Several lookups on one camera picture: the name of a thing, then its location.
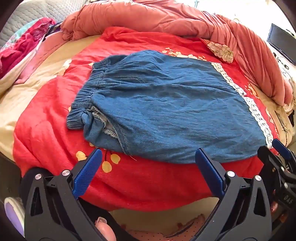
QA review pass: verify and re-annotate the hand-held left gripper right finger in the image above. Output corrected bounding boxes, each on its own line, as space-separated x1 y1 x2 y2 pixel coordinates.
195 148 272 241

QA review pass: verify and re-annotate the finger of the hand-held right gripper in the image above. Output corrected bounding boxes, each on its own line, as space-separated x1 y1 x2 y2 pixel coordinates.
272 138 296 168
257 146 288 186

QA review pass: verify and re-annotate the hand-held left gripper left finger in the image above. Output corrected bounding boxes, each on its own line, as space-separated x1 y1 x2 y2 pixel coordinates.
24 148 109 241

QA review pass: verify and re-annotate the blue denim pants lace trim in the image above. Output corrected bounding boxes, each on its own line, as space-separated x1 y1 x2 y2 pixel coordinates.
67 50 274 164

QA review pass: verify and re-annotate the person's right hand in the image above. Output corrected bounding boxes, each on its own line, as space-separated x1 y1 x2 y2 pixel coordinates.
270 189 289 224

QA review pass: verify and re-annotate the person's left hand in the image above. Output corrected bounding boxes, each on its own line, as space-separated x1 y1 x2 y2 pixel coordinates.
95 217 117 241

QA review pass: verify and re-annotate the red floral blanket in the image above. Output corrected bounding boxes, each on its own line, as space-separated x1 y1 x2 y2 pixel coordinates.
13 27 281 211

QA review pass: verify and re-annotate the person's pink dotted garment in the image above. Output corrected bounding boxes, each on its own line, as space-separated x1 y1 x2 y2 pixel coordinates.
120 214 208 241

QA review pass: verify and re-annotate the purple and white shoe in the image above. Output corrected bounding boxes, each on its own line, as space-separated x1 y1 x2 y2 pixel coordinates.
4 197 25 237

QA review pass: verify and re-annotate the black flat television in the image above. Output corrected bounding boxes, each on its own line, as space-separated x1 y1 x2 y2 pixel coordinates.
267 23 296 65

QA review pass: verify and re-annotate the red floral cushion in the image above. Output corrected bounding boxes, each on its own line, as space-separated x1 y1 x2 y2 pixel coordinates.
200 38 234 64

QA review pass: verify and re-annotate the pile of pink clothes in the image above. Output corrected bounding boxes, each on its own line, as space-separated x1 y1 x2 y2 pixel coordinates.
0 17 63 80

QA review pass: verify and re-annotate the salmon pink duvet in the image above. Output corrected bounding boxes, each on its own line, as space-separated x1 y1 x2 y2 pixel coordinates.
60 0 294 107

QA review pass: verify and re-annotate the grey quilted headboard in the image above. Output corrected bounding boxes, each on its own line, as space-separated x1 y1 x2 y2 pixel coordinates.
0 0 93 48

